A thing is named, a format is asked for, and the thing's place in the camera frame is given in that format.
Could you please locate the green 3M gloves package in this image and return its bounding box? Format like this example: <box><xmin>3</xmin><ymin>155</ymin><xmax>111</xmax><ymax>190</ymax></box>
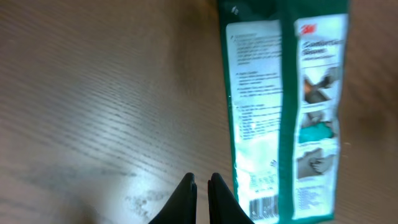
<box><xmin>218</xmin><ymin>0</ymin><xmax>350</xmax><ymax>223</ymax></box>

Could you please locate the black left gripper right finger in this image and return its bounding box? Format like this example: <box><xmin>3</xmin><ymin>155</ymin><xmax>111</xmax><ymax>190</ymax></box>
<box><xmin>208</xmin><ymin>173</ymin><xmax>254</xmax><ymax>224</ymax></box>

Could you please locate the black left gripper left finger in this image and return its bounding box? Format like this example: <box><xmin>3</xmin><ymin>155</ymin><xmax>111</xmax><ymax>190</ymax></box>
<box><xmin>149</xmin><ymin>172</ymin><xmax>197</xmax><ymax>224</ymax></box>

